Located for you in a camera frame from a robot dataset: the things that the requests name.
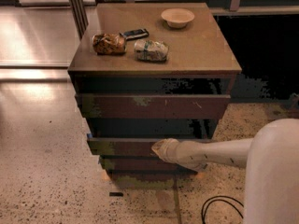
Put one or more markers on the dark blue snack bar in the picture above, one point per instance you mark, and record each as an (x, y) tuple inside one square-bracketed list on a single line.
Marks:
[(135, 34)]

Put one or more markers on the white green crumpled bag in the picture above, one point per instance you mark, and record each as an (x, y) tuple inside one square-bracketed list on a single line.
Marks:
[(151, 51)]

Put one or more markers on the white bowl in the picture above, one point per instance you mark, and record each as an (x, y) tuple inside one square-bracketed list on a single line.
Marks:
[(177, 17)]

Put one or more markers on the yellow wrapped gripper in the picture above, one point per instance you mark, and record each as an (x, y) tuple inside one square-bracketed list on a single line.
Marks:
[(189, 154)]

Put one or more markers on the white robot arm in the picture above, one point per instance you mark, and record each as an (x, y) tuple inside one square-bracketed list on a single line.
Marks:
[(271, 161)]

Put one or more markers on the brown wooden drawer cabinet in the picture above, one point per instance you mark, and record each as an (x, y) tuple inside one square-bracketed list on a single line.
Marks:
[(200, 61)]

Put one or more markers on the drawer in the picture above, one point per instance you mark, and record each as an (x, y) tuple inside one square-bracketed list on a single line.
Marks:
[(152, 106), (123, 147), (139, 164)]

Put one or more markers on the bottom drawer front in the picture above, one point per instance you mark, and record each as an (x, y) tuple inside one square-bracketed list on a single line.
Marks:
[(139, 164)]

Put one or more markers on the top drawer front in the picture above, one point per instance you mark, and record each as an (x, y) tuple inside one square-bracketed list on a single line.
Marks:
[(152, 106)]

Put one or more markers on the brown crumpled chip bag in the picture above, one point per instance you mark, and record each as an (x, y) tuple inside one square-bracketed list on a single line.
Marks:
[(109, 44)]

